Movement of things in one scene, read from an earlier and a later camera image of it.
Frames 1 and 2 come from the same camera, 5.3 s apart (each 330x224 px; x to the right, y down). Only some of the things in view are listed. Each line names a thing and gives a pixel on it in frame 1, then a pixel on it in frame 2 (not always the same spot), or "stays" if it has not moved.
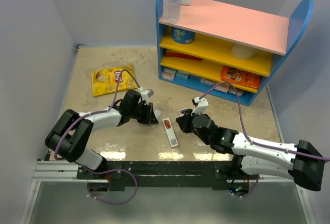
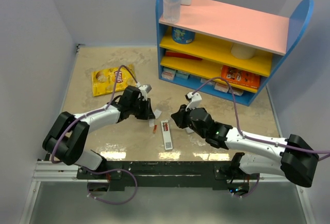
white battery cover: (157, 113) stays
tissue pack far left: (167, 73) stays
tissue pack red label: (223, 87) stays
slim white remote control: (170, 133) → (167, 137)
